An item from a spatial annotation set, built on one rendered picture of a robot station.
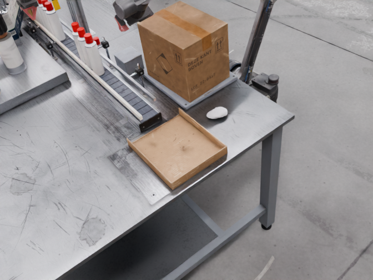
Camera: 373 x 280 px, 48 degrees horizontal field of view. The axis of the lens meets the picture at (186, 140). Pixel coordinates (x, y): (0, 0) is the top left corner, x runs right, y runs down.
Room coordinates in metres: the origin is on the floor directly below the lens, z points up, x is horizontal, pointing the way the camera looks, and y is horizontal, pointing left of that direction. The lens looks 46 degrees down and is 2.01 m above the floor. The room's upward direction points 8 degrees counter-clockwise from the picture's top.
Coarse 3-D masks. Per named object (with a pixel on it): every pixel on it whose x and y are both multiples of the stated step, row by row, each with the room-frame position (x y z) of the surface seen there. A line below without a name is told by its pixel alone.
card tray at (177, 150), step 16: (160, 128) 1.23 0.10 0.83; (176, 128) 1.22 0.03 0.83; (192, 128) 1.20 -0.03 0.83; (128, 144) 1.16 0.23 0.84; (144, 144) 1.15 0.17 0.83; (160, 144) 1.14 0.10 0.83; (176, 144) 1.13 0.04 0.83; (192, 144) 1.11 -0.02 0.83; (208, 144) 1.10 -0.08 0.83; (224, 144) 1.06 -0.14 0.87; (144, 160) 1.06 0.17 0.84; (160, 160) 1.06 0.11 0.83; (176, 160) 1.05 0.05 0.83; (192, 160) 1.04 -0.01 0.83; (208, 160) 1.00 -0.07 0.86; (160, 176) 0.97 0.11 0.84; (176, 176) 0.97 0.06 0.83; (192, 176) 0.96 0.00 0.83
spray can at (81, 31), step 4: (80, 28) 1.67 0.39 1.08; (80, 32) 1.65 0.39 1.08; (84, 32) 1.66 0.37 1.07; (80, 36) 1.65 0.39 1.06; (80, 40) 1.65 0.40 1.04; (84, 40) 1.64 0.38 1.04; (80, 44) 1.65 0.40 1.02; (84, 48) 1.64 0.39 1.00; (84, 52) 1.65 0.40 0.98; (84, 56) 1.65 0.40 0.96; (88, 60) 1.64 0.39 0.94; (88, 64) 1.65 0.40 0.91
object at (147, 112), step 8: (64, 32) 2.03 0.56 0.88; (64, 40) 1.95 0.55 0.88; (72, 40) 1.94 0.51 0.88; (72, 48) 1.86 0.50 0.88; (96, 80) 1.56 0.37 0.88; (104, 80) 1.55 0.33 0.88; (112, 80) 1.54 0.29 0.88; (104, 88) 1.49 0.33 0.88; (112, 88) 1.48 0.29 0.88; (120, 88) 1.47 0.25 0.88; (128, 88) 1.46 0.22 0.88; (112, 96) 1.43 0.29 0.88; (128, 96) 1.41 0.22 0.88; (136, 96) 1.40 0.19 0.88; (136, 104) 1.35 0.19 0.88; (144, 104) 1.34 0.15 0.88; (144, 112) 1.29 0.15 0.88; (152, 112) 1.28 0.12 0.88; (144, 120) 1.24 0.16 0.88
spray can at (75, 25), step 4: (72, 24) 1.72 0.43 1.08; (76, 24) 1.71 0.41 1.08; (72, 28) 1.72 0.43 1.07; (76, 28) 1.71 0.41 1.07; (72, 32) 1.72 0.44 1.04; (76, 32) 1.71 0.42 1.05; (76, 36) 1.70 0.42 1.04; (76, 40) 1.70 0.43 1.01; (76, 44) 1.71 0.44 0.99; (80, 48) 1.70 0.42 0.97; (80, 52) 1.70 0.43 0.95; (80, 56) 1.70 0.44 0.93; (84, 60) 1.70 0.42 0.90
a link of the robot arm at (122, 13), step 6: (120, 0) 1.36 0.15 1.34; (126, 0) 1.36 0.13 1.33; (132, 0) 1.36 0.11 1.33; (114, 6) 1.36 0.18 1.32; (120, 6) 1.33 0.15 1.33; (126, 6) 1.34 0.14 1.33; (132, 6) 1.35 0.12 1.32; (120, 12) 1.34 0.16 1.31; (126, 12) 1.33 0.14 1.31; (132, 12) 1.34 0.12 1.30; (120, 18) 1.34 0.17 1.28
